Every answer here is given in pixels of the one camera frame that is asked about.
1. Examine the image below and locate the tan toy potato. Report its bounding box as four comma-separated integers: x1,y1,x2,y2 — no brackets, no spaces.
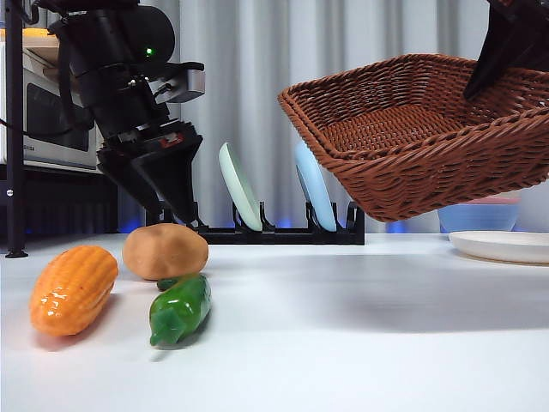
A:
122,223,209,282

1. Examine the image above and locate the orange toy corn cob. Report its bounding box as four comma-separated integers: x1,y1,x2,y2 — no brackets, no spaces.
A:
28,245,119,337

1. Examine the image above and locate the brown wicker basket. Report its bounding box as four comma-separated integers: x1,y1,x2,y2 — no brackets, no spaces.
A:
277,53,549,223

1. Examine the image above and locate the green toy cucumber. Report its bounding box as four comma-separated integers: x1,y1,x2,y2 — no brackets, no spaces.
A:
148,274,213,348

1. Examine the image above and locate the pale green plate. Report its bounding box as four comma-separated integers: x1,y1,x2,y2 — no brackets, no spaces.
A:
218,142,264,233

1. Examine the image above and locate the cream microwave oven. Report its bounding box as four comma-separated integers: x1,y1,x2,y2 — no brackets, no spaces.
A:
0,40,104,173

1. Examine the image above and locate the black dish rack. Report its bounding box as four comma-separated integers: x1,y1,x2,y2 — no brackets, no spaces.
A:
148,200,366,246

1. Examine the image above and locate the grey curtain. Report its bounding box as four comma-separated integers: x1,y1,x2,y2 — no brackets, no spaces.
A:
0,0,549,237

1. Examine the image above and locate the pale blue plate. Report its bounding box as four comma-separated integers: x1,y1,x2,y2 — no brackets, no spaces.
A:
293,141,338,232

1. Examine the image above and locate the pink bowl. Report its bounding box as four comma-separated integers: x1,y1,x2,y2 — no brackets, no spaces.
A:
471,195,522,206

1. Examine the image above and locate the blue bowl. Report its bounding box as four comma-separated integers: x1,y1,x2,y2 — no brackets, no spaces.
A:
437,203,522,233

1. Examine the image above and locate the white flat plate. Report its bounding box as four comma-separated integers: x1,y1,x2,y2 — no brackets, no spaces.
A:
448,230,549,265

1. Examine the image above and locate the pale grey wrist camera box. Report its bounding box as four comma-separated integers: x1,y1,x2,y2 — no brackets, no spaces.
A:
165,64,206,103

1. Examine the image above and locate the black metal shelf frame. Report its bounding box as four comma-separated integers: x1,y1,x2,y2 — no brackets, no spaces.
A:
0,0,121,260

